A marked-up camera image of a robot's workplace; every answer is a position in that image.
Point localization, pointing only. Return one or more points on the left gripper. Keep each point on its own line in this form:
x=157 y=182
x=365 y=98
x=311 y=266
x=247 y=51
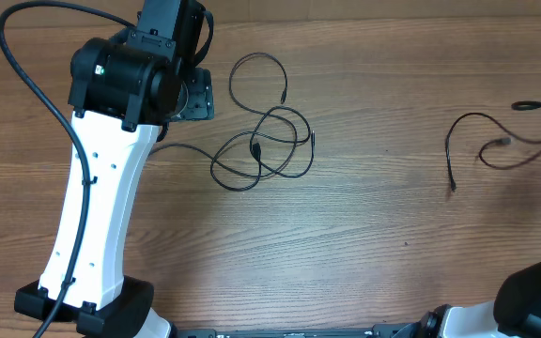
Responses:
x=201 y=90

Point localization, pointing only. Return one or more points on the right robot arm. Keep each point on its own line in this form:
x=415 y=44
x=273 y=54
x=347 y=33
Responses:
x=516 y=311

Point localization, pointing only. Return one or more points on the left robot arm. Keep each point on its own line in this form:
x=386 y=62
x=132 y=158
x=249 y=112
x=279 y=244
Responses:
x=125 y=91

